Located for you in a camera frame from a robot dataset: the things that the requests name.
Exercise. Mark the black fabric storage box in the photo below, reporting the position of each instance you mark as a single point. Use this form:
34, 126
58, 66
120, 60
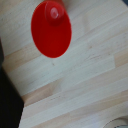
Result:
8, 96

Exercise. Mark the red plastic cup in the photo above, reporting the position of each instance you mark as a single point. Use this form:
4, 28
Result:
50, 36

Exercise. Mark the white bowl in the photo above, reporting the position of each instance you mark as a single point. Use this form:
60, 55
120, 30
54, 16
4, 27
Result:
118, 123

